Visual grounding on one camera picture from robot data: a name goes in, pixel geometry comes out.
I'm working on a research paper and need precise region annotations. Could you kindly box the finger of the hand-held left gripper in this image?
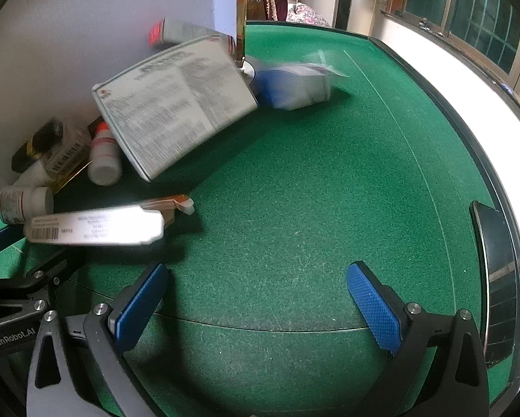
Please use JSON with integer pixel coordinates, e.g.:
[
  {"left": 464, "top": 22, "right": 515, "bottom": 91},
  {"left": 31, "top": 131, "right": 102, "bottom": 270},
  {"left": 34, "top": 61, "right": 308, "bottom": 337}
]
[
  {"left": 0, "top": 225, "right": 26, "bottom": 265},
  {"left": 0, "top": 247, "right": 87, "bottom": 291}
]

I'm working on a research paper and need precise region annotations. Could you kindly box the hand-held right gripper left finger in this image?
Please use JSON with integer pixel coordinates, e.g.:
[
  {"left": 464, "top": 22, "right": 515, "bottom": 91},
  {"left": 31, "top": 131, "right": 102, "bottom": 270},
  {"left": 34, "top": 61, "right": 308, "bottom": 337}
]
[{"left": 26, "top": 263, "right": 170, "bottom": 417}]

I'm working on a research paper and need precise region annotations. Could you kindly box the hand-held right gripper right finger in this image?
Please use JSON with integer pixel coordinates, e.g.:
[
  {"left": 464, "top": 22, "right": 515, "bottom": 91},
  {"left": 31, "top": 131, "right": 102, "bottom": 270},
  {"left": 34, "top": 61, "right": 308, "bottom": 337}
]
[{"left": 346, "top": 261, "right": 491, "bottom": 417}]

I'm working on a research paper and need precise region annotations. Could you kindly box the long white barcoded box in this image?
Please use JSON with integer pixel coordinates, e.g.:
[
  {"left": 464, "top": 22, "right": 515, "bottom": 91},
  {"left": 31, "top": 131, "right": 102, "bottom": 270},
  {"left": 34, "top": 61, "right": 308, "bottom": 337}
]
[{"left": 24, "top": 206, "right": 166, "bottom": 247}]

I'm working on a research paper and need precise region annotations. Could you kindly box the black gold-banded lipstick tube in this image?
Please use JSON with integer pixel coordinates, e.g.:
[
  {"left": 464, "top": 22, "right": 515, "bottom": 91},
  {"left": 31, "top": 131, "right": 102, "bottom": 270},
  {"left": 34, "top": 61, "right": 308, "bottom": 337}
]
[{"left": 11, "top": 118, "right": 65, "bottom": 173}]

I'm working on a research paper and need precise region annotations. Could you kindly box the white labelled jar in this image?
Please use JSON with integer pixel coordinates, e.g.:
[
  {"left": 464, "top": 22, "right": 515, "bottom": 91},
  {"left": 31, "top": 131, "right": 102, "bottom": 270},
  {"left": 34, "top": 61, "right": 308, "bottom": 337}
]
[{"left": 0, "top": 185, "right": 55, "bottom": 226}]

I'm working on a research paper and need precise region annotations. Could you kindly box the barcoded small box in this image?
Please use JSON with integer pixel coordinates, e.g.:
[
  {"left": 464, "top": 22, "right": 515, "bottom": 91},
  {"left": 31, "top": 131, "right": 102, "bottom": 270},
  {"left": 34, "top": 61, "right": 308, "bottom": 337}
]
[{"left": 42, "top": 124, "right": 93, "bottom": 179}]

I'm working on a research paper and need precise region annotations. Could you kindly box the black phone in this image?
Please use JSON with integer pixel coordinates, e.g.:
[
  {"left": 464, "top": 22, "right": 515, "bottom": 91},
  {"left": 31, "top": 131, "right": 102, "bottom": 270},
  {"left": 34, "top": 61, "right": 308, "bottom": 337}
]
[{"left": 469, "top": 200, "right": 520, "bottom": 368}]

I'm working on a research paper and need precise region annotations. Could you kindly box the white bottle red cap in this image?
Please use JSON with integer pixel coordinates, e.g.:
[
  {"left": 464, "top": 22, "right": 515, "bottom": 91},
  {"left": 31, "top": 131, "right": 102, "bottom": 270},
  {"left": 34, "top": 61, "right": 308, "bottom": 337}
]
[{"left": 87, "top": 122, "right": 123, "bottom": 187}]

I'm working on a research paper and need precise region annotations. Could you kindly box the large white printed box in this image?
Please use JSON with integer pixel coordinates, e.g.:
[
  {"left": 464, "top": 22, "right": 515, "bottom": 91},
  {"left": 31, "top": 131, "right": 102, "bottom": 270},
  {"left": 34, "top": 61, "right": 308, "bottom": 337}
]
[{"left": 91, "top": 36, "right": 259, "bottom": 182}]

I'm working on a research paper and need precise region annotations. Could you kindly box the blue white medicine box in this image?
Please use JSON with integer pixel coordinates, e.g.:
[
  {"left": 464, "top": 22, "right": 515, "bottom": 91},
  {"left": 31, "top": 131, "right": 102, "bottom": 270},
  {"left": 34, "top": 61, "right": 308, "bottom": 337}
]
[{"left": 253, "top": 62, "right": 350, "bottom": 111}]

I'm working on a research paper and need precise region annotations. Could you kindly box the round table centre console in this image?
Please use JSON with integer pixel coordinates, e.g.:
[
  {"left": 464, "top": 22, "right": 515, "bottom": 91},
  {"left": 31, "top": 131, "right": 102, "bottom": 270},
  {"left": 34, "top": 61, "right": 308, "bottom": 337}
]
[{"left": 239, "top": 56, "right": 261, "bottom": 96}]

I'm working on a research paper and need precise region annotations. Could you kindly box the silver box red end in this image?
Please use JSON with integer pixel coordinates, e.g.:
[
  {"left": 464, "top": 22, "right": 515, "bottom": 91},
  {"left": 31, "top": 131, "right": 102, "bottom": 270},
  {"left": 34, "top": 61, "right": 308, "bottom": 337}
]
[{"left": 149, "top": 17, "right": 237, "bottom": 53}]

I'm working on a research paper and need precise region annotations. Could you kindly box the pink floral cloth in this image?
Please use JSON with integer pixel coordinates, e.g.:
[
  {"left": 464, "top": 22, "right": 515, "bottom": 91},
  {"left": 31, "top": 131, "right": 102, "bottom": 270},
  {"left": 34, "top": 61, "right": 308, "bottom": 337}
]
[{"left": 286, "top": 2, "right": 332, "bottom": 26}]

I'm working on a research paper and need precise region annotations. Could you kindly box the barred window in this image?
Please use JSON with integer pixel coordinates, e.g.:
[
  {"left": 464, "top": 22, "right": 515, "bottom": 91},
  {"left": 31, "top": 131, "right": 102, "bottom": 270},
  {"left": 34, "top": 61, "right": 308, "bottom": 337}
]
[{"left": 382, "top": 0, "right": 520, "bottom": 105}]

